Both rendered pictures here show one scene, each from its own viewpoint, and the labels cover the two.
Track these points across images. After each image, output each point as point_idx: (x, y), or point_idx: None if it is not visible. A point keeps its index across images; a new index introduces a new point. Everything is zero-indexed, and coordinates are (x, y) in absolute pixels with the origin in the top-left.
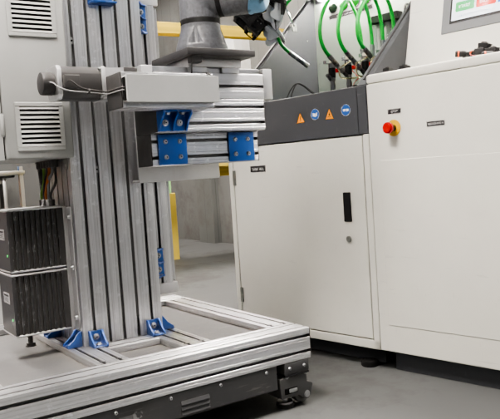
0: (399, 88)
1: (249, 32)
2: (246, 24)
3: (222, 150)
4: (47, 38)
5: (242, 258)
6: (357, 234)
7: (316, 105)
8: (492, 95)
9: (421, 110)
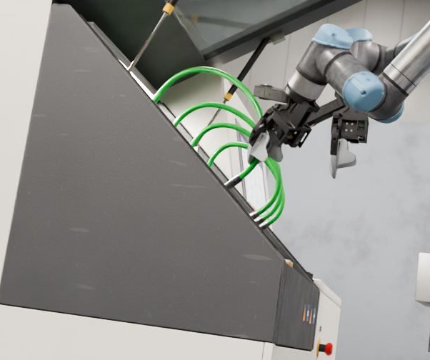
0: (323, 304)
1: (288, 134)
2: (311, 129)
3: None
4: None
5: None
6: None
7: (309, 301)
8: (331, 330)
9: (323, 333)
